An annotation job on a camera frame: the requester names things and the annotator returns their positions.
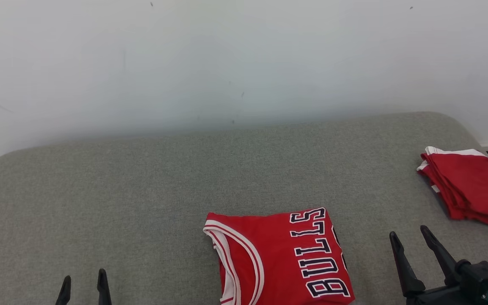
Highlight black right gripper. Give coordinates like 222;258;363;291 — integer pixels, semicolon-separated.
389;225;484;305

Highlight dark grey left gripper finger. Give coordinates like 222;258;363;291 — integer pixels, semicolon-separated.
55;275;72;305
97;269;112;305

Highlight red shorts with white trim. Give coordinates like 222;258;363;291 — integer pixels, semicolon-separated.
416;146;488;230

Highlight red Bulls basketball jersey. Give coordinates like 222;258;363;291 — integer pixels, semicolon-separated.
202;206;355;305

